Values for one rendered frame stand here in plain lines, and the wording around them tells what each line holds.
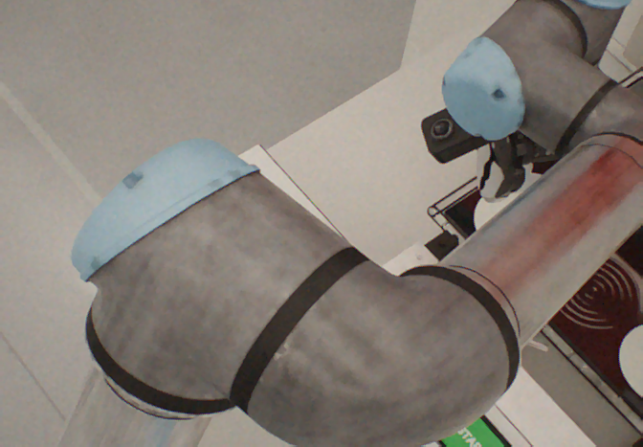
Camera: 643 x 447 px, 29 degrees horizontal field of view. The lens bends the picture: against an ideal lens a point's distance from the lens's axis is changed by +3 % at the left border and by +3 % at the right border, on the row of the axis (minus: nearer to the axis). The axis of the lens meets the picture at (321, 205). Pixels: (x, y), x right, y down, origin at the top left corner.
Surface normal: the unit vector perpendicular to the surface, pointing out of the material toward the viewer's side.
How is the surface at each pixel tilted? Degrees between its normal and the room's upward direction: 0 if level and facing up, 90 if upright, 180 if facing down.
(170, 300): 57
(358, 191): 0
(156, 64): 0
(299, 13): 0
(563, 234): 27
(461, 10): 90
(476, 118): 90
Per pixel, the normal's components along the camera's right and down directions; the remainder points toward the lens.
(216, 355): -0.55, 0.37
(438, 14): -0.77, 0.49
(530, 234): 0.25, -0.77
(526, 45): 0.11, -0.51
